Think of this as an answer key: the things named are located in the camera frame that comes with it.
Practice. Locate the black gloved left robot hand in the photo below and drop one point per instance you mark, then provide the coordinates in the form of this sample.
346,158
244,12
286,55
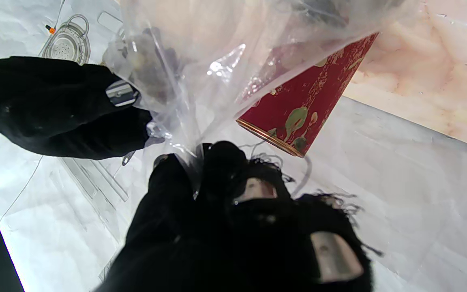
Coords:
225,251

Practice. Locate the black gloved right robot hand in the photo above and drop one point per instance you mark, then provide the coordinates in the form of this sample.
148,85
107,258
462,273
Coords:
47,105

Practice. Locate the clear plastic bag of tea bags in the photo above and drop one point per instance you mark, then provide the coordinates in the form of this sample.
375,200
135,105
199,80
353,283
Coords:
201,65

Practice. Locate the red floral tea canister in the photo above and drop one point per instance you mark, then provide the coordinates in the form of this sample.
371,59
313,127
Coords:
310,105

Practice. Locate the white printed backdrop cloth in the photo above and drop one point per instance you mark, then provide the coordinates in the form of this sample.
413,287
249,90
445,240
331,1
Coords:
399,182

